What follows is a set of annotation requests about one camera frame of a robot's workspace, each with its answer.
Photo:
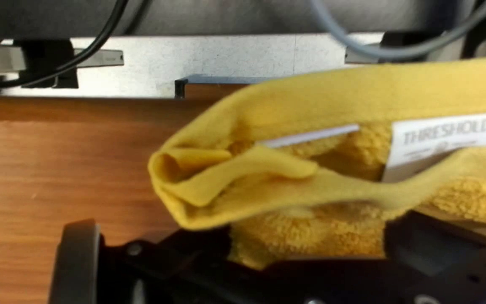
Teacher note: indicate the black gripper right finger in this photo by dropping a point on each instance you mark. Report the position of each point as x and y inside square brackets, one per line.
[423, 246]

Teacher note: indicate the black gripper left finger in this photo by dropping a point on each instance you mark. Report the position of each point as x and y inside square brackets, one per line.
[77, 259]

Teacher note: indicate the yellow terry towel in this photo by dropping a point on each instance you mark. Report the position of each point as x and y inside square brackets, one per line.
[311, 187]

